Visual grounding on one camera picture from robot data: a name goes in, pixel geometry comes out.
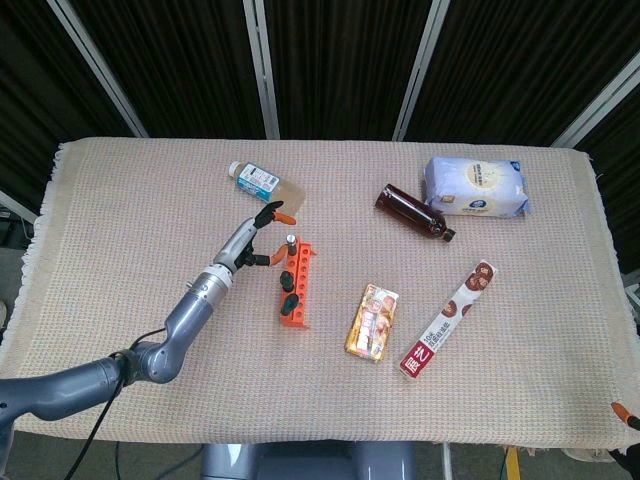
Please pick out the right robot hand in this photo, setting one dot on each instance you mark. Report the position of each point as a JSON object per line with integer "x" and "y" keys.
{"x": 627, "y": 415}

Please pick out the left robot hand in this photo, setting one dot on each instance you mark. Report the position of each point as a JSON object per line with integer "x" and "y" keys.
{"x": 235, "y": 245}

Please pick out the black metal precision screwdriver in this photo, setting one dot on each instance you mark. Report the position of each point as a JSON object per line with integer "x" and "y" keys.
{"x": 290, "y": 245}

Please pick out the long green-black screwdriver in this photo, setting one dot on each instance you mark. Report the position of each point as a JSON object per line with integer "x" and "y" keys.
{"x": 286, "y": 281}

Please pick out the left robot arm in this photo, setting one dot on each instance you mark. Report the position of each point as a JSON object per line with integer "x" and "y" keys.
{"x": 165, "y": 350}

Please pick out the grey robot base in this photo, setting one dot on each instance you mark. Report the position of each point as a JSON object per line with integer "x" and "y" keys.
{"x": 300, "y": 462}

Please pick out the orange tool rack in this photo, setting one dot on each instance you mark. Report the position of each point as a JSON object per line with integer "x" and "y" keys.
{"x": 304, "y": 285}

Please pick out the clear bottle blue label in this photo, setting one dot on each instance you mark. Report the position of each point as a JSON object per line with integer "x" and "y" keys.
{"x": 255, "y": 181}

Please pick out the yellow food packet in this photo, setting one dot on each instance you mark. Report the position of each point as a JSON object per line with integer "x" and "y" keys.
{"x": 372, "y": 325}

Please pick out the brown tea bottle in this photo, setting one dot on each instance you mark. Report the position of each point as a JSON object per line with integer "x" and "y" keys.
{"x": 412, "y": 210}

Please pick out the beige woven tablecloth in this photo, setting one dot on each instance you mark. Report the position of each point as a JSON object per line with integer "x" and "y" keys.
{"x": 350, "y": 410}

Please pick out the long white red box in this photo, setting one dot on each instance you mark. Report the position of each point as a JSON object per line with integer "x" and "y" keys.
{"x": 450, "y": 320}

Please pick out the blue white tissue pack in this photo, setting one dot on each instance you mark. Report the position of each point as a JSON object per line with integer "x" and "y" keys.
{"x": 475, "y": 185}

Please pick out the white partition frame post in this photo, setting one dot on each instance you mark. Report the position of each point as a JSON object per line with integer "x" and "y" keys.
{"x": 97, "y": 67}
{"x": 600, "y": 107}
{"x": 262, "y": 70}
{"x": 420, "y": 70}

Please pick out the white desk frame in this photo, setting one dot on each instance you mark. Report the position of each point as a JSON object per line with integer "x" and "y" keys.
{"x": 17, "y": 206}

